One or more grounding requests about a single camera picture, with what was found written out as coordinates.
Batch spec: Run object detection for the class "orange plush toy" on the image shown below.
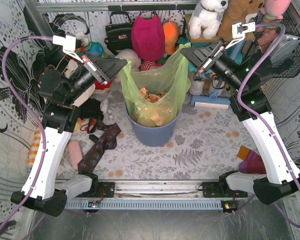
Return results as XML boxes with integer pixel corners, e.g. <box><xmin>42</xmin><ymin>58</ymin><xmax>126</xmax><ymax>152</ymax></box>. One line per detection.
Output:
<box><xmin>162</xmin><ymin>21</ymin><xmax>179</xmax><ymax>55</ymax></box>

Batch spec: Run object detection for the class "cream canvas tote bag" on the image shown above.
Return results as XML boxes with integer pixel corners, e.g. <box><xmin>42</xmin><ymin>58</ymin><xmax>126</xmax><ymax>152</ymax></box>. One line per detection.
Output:
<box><xmin>63</xmin><ymin>59</ymin><xmax>95</xmax><ymax>107</ymax></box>

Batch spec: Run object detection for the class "black wire basket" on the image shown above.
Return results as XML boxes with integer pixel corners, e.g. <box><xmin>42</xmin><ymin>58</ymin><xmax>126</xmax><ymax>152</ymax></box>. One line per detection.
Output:
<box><xmin>253</xmin><ymin>11</ymin><xmax>300</xmax><ymax>78</ymax></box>

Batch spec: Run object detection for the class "silver foil pouch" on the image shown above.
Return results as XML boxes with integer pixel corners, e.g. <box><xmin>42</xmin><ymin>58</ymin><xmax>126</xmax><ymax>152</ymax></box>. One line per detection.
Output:
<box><xmin>269</xmin><ymin>34</ymin><xmax>300</xmax><ymax>67</ymax></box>

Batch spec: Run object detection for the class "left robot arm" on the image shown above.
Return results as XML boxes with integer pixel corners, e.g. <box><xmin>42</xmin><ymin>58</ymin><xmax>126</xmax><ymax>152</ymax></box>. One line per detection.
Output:
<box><xmin>11</xmin><ymin>53</ymin><xmax>128</xmax><ymax>217</ymax></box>

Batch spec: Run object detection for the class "pink pig plush toy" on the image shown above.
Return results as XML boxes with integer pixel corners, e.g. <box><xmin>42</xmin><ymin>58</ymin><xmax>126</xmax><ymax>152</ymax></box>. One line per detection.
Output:
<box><xmin>140</xmin><ymin>60</ymin><xmax>163</xmax><ymax>71</ymax></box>

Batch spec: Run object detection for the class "purple orange sock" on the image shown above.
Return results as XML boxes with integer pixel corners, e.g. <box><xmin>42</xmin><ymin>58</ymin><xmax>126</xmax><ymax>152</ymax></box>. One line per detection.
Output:
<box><xmin>237</xmin><ymin>145</ymin><xmax>266</xmax><ymax>174</ymax></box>

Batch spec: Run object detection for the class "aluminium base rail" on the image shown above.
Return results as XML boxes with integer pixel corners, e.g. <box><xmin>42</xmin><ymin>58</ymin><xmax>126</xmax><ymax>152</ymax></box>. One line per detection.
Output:
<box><xmin>57</xmin><ymin>178</ymin><xmax>296</xmax><ymax>201</ymax></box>

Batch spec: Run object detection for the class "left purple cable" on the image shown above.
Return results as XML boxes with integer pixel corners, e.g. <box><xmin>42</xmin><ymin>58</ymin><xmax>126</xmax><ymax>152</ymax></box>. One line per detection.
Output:
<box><xmin>0</xmin><ymin>34</ymin><xmax>66</xmax><ymax>240</ymax></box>

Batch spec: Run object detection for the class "black leather handbag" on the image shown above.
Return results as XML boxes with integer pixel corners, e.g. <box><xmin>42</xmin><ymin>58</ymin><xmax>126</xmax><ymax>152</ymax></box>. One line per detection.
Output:
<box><xmin>104</xmin><ymin>11</ymin><xmax>134</xmax><ymax>55</ymax></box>

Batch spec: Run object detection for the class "green trash bag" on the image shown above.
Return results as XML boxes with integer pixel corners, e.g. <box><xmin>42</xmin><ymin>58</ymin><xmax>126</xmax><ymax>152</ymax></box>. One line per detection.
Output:
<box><xmin>119</xmin><ymin>43</ymin><xmax>191</xmax><ymax>127</ymax></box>

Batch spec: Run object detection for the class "orange checkered towel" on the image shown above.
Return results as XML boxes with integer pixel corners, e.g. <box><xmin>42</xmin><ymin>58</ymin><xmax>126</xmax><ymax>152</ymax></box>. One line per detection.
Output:
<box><xmin>27</xmin><ymin>127</ymin><xmax>41</xmax><ymax>167</ymax></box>

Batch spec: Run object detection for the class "brown bear plush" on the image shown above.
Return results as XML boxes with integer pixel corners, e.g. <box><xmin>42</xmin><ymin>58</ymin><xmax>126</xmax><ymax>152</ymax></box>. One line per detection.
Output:
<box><xmin>217</xmin><ymin>0</ymin><xmax>265</xmax><ymax>42</ymax></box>

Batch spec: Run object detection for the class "white dog plush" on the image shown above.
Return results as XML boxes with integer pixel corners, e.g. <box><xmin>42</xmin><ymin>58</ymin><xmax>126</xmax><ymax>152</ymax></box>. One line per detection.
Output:
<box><xmin>188</xmin><ymin>0</ymin><xmax>229</xmax><ymax>40</ymax></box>

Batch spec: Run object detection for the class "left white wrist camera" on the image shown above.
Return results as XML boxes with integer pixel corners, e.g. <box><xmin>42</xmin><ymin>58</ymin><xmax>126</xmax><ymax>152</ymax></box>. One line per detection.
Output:
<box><xmin>52</xmin><ymin>35</ymin><xmax>90</xmax><ymax>63</ymax></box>

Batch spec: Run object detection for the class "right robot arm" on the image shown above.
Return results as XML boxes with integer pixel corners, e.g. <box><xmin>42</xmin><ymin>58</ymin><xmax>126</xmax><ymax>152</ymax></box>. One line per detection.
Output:
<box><xmin>180</xmin><ymin>39</ymin><xmax>300</xmax><ymax>205</ymax></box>

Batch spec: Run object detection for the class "teal folded cloth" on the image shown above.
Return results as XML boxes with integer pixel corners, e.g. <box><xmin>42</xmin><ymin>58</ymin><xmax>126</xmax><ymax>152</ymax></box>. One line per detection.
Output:
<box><xmin>180</xmin><ymin>38</ymin><xmax>243</xmax><ymax>68</ymax></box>

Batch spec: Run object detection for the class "blue trash bin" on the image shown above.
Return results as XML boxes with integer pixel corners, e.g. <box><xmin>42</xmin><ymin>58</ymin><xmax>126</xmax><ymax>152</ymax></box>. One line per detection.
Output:
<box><xmin>124</xmin><ymin>103</ymin><xmax>182</xmax><ymax>147</ymax></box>

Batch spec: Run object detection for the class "colorful silk scarf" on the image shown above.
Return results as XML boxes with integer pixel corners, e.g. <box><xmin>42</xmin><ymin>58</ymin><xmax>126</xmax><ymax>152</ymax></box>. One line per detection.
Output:
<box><xmin>75</xmin><ymin>41</ymin><xmax>104</xmax><ymax>57</ymax></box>

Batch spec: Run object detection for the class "magenta knit bag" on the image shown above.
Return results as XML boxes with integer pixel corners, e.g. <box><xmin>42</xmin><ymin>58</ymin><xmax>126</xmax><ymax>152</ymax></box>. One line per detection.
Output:
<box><xmin>131</xmin><ymin>15</ymin><xmax>165</xmax><ymax>61</ymax></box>

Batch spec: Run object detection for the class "red cloth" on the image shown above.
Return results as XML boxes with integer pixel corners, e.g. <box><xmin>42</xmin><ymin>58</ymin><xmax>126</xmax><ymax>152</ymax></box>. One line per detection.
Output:
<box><xmin>94</xmin><ymin>80</ymin><xmax>113</xmax><ymax>91</ymax></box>

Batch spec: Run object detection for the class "pink fuzzy sock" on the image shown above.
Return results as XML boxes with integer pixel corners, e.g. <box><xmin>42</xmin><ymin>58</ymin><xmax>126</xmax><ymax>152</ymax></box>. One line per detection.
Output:
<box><xmin>68</xmin><ymin>140</ymin><xmax>83</xmax><ymax>171</ymax></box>

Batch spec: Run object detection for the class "white fluffy plush toy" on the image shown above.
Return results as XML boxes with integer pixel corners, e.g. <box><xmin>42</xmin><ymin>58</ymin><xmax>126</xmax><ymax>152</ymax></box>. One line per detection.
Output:
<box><xmin>115</xmin><ymin>48</ymin><xmax>142</xmax><ymax>72</ymax></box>

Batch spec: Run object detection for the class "brown floral necktie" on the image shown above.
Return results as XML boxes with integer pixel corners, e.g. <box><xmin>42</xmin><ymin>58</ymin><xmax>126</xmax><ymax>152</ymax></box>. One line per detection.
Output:
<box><xmin>77</xmin><ymin>118</ymin><xmax>121</xmax><ymax>174</ymax></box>

